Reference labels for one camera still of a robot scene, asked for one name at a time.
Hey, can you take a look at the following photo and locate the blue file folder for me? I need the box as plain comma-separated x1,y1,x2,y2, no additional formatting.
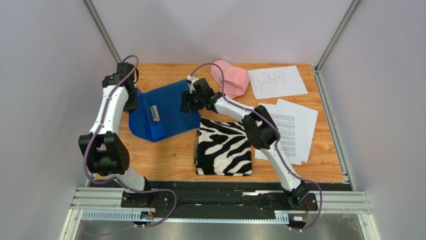
128,80,201,142

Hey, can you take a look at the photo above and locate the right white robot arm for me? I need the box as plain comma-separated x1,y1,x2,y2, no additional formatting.
180,75,309,204

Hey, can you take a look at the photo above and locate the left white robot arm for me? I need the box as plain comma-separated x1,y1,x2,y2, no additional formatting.
78,62,151,201

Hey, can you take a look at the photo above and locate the metal folder clip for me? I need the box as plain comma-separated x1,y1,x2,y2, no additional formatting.
150,105,161,123

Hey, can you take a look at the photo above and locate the pink baseball cap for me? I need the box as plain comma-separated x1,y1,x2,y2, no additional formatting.
214,59,250,99

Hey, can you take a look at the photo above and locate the zebra print cushion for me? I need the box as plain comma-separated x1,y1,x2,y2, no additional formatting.
194,118,253,177

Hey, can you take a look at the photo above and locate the top printed paper sheet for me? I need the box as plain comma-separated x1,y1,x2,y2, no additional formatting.
248,65,308,100

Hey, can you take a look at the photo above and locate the printed paper sheet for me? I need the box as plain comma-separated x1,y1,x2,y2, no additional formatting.
259,103,302,165
248,65,308,100

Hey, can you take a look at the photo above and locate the front printed paper sheet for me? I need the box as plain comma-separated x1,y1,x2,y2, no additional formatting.
259,103,302,165

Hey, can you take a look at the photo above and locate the rear white paper sheet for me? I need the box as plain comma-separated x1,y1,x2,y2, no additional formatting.
277,99,319,163

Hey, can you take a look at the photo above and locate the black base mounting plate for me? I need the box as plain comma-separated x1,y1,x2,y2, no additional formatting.
89,180,353,221

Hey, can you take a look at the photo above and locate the left corner aluminium post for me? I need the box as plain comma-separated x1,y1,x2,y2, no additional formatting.
82,0,122,63

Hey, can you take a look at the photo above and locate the corner aluminium post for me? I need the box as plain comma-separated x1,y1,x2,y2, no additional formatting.
82,0,122,63
314,0,363,72

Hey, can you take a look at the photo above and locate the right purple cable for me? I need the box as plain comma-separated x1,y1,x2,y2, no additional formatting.
189,62,323,232

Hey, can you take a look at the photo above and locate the right corner aluminium post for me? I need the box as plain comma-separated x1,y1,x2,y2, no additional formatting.
314,0,363,72

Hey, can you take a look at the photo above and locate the aluminium frame rail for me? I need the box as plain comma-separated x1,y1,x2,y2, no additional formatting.
59,187,381,240

